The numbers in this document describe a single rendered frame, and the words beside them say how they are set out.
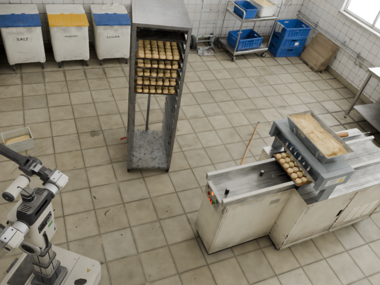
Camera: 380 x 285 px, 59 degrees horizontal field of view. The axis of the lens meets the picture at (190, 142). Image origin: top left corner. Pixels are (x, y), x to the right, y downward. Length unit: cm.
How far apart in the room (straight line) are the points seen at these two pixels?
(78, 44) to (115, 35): 57
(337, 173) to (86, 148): 281
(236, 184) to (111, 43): 345
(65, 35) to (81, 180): 239
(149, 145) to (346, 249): 247
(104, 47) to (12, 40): 128
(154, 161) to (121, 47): 238
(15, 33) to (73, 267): 347
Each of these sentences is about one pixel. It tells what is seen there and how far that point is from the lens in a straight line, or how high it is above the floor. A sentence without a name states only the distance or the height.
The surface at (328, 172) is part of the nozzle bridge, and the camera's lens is 287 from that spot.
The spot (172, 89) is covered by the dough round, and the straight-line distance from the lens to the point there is 325.
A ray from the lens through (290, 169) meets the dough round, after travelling 311.
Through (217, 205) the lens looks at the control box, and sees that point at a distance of 279.
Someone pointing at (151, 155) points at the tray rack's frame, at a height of 15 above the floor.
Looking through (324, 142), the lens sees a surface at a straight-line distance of 293.
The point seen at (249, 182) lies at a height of 84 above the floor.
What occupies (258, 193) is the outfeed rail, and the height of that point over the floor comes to 89.
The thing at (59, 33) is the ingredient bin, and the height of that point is 58.
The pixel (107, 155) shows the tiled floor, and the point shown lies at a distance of 414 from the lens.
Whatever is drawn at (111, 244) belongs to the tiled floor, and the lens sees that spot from 342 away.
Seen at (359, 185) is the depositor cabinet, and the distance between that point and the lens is 347.
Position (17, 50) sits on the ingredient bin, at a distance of 553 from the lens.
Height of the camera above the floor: 296
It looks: 42 degrees down
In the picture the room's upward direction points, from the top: 12 degrees clockwise
